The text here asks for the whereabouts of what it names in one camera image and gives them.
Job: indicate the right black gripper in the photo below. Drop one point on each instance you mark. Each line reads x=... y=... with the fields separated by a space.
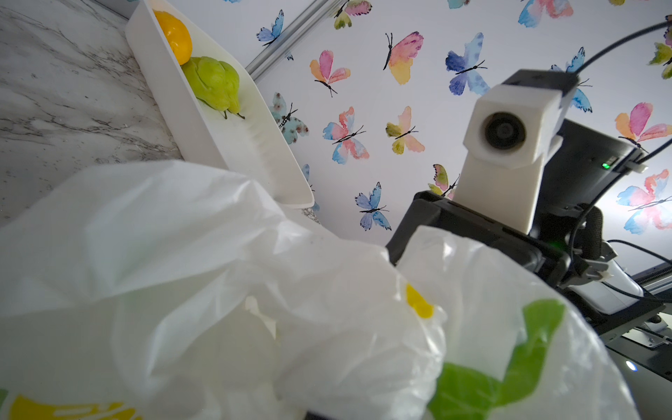
x=565 y=235

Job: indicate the green pear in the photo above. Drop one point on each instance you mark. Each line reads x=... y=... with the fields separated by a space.
x=215 y=83

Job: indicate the white plastic bag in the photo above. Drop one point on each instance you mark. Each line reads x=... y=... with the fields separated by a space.
x=170 y=290

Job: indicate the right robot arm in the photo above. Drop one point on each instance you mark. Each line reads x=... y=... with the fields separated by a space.
x=611 y=301

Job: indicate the white plastic tray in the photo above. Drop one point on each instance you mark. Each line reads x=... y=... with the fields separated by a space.
x=250 y=144

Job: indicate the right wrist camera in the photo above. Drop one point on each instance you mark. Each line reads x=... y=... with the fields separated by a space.
x=511 y=136

